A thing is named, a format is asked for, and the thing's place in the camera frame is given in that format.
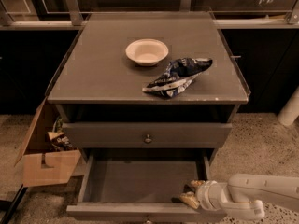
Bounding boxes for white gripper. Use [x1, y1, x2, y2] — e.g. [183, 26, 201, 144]
[179, 180, 224, 211]

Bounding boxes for grey drawer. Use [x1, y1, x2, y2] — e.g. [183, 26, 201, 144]
[63, 122, 232, 148]
[67, 148, 225, 222]

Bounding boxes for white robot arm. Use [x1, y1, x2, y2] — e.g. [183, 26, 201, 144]
[179, 174, 299, 220]

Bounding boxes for grey drawer cabinet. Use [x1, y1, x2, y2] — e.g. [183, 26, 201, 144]
[45, 10, 251, 161]

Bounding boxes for grey top drawer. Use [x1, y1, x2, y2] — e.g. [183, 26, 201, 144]
[63, 122, 232, 148]

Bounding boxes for blue crumpled chip bag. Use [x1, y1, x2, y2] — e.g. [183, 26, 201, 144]
[142, 58, 213, 98]

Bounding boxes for snack packets in box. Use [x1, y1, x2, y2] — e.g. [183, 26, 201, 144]
[48, 117, 75, 151]

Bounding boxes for white bowl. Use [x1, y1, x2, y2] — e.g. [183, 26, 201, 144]
[125, 39, 169, 66]

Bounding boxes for cardboard box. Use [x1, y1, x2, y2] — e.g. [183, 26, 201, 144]
[15, 99, 81, 187]

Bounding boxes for black bar on floor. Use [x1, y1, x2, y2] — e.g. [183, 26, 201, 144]
[0, 185, 27, 224]

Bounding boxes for white cylinder post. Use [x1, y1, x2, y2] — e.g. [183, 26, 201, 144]
[278, 87, 299, 126]

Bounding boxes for metal window frame rail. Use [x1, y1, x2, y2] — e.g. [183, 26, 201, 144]
[0, 0, 298, 29]

